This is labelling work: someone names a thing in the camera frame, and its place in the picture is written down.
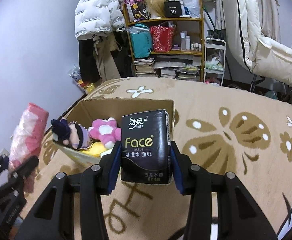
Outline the pink towel package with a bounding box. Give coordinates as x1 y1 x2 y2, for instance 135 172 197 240
8 102 49 193

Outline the yellow plush toy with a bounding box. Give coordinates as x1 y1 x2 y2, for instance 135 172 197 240
80 141 107 158

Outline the white-haired character doll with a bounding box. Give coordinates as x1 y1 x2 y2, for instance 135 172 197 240
51 118 91 150

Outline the pink flower plush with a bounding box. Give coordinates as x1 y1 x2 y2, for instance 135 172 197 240
88 117 121 150

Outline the black Face tissue pack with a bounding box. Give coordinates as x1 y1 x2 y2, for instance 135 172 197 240
120 109 172 185

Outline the cream padded chair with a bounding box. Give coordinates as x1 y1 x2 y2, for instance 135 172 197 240
221 0 292 86

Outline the white trolley cart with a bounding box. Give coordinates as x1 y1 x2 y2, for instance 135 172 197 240
203 37 226 87

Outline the stack of books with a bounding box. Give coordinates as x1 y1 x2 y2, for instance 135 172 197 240
133 57 156 77

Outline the wooden shelf unit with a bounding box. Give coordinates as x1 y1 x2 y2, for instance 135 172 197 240
123 0 205 81

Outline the red bag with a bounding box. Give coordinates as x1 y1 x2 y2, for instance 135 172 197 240
150 25 176 53

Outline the teal bag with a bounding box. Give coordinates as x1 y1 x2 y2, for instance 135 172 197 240
130 23 153 59

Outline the white puffer jacket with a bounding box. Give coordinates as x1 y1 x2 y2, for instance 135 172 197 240
75 0 125 40

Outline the black box number 40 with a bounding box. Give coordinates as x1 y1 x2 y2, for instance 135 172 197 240
164 1 182 18

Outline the blonde wig head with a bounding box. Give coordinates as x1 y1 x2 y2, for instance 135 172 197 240
145 0 166 19

